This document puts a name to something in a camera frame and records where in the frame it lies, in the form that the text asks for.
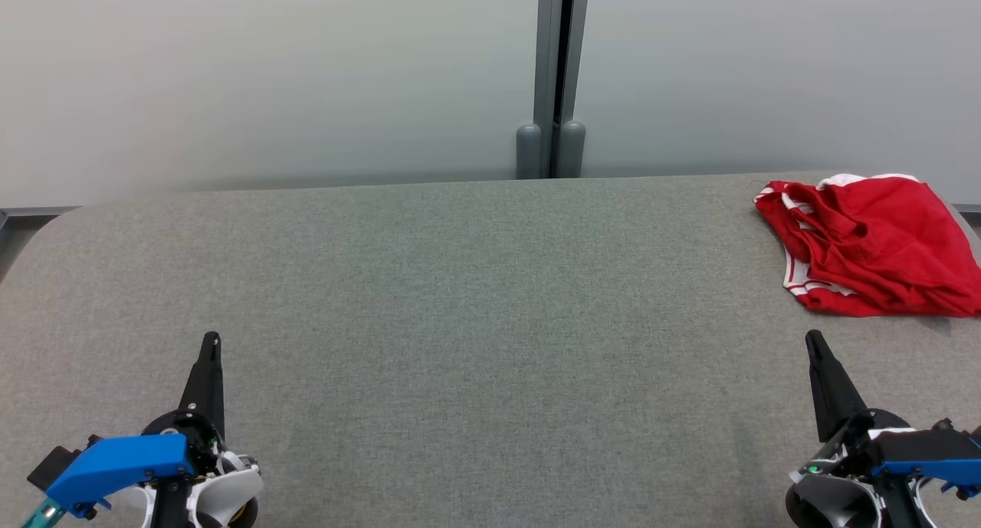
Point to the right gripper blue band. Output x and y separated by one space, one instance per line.
927 455

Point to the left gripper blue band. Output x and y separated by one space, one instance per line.
123 467

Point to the red shorts with white print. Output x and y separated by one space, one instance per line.
897 237

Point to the teal left camera connector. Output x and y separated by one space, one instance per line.
42 514

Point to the grey partition post with foot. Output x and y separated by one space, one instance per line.
546 53
580 53

